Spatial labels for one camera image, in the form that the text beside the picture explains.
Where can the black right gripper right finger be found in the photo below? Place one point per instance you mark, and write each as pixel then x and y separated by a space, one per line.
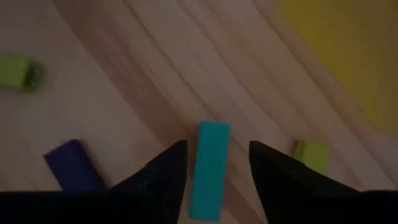
pixel 295 193

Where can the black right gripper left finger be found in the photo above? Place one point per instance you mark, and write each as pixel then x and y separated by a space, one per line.
pixel 149 193

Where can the green rectangular block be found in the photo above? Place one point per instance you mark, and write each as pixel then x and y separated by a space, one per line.
pixel 314 155
pixel 15 71

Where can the teal rectangular block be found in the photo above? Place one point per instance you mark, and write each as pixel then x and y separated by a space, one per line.
pixel 210 171

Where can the purple rectangular block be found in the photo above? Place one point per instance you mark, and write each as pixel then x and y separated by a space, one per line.
pixel 74 168

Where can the yellow translucent plastic bin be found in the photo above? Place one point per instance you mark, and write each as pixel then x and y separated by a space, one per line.
pixel 357 46

